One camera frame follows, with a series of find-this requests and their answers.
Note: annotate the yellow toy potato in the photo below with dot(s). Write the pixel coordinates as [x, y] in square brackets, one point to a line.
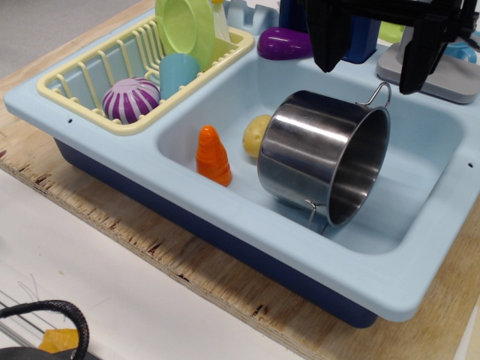
[254, 133]

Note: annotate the dark blue box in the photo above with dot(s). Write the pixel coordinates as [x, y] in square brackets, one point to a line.
[363, 35]

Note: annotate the green toy plate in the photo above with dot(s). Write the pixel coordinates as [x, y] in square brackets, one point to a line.
[186, 26]

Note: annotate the stainless steel pot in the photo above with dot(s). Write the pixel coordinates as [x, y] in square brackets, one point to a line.
[323, 154]

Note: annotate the white toy bottle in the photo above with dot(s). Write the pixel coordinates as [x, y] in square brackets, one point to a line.
[221, 27]

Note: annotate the orange toy carrot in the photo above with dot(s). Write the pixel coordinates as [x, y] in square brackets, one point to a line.
[211, 157]

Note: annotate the yellow tape piece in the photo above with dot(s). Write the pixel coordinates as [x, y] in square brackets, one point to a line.
[59, 340]

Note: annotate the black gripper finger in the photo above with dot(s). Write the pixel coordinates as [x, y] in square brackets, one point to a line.
[421, 55]
[328, 26]

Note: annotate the purple toy eggplant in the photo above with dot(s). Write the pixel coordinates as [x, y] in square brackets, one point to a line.
[281, 44]

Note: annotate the grey faucet base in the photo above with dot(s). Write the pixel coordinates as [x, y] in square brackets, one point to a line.
[453, 80]

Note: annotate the purple striped toy bowl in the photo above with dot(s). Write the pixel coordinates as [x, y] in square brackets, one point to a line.
[129, 99]

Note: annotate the light blue toy cup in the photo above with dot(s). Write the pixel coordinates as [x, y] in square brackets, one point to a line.
[176, 70]

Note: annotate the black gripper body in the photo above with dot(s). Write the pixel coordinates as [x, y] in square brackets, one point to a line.
[463, 15]

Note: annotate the plywood board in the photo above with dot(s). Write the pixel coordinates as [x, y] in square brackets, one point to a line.
[151, 290]

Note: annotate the yellow dish rack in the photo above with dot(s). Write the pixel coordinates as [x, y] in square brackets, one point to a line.
[79, 85]

